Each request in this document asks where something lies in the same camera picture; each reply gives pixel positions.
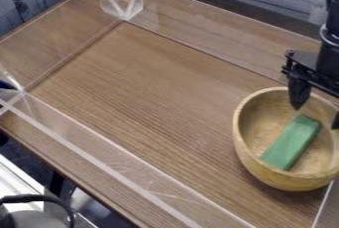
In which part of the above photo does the green rectangular block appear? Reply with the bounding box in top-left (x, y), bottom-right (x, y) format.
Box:
top-left (260, 115), bottom-right (320, 171)

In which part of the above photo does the clear acrylic front barrier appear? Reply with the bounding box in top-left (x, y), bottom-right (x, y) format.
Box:
top-left (0, 72), bottom-right (255, 228)

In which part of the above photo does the grey metal bracket with screw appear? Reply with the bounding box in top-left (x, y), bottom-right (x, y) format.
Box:
top-left (44, 202), bottom-right (97, 228)

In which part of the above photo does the brown wooden bowl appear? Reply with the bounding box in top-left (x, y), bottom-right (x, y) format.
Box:
top-left (232, 87), bottom-right (339, 191)

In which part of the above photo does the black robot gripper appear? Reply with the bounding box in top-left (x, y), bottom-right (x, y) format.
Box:
top-left (282, 24), bottom-right (339, 130)

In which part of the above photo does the clear acrylic corner bracket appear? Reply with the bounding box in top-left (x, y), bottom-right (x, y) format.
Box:
top-left (99, 0), bottom-right (143, 21)

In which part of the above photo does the black cable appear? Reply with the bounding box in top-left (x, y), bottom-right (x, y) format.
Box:
top-left (0, 193), bottom-right (77, 228)

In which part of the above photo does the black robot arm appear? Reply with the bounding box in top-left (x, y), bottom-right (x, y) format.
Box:
top-left (280, 0), bottom-right (339, 110)

